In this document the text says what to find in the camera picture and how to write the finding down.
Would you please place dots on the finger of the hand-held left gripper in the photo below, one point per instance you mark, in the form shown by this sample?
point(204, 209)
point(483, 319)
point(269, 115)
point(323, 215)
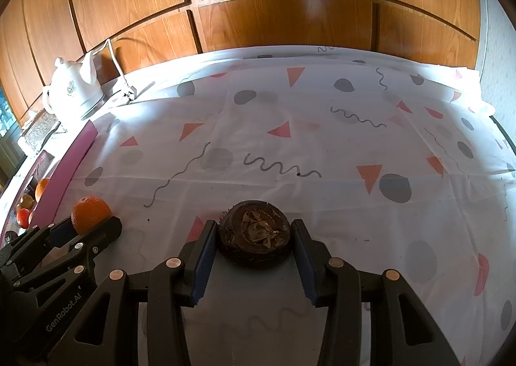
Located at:
point(103, 235)
point(40, 241)

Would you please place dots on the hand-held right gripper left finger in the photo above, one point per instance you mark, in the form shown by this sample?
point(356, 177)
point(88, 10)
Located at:
point(201, 265)

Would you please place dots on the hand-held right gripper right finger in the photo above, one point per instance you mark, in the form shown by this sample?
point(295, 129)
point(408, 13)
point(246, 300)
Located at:
point(307, 265)

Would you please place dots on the orange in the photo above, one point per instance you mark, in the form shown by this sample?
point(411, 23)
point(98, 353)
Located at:
point(90, 211)
point(41, 190)

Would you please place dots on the red tomato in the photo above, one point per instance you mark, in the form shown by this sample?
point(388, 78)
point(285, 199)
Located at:
point(23, 217)

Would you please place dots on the dark beetroot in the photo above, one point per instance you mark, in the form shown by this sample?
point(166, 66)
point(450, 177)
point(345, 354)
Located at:
point(9, 236)

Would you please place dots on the small yellow fruit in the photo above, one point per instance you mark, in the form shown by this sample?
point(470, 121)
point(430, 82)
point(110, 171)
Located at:
point(26, 201)

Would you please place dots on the brown taro root chunk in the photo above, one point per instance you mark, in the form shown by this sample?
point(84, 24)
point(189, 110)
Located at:
point(254, 237)

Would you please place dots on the pink cardboard box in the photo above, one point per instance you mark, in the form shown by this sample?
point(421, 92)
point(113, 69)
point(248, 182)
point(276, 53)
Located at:
point(64, 172)

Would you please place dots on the clear patterned glass tray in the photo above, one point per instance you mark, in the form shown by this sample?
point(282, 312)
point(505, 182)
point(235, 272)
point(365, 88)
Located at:
point(38, 130)

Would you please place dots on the white patterned tablecloth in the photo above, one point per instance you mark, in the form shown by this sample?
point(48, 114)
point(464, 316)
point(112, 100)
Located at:
point(322, 140)

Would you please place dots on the white ceramic electric kettle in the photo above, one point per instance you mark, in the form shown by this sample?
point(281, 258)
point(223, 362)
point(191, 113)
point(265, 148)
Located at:
point(72, 88)

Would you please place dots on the wooden panelled cabinet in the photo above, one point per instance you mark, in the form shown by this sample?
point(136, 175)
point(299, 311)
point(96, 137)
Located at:
point(282, 27)

